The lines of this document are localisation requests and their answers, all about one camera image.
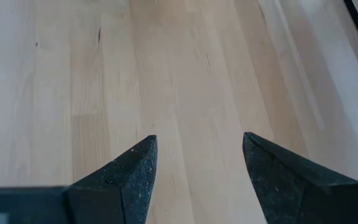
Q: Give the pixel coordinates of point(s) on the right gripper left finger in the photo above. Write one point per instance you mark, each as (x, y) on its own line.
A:
(117, 193)

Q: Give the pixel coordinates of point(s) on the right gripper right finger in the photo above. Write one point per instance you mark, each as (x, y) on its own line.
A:
(284, 193)

